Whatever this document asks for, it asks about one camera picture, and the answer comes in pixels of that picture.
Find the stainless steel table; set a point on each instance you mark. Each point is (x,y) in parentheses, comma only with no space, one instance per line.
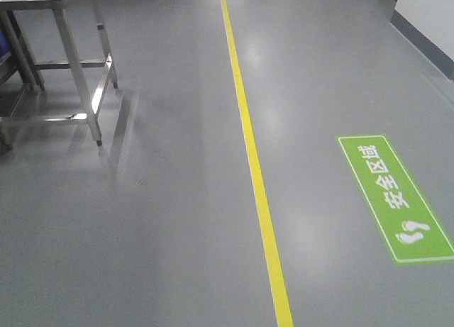
(91,77)

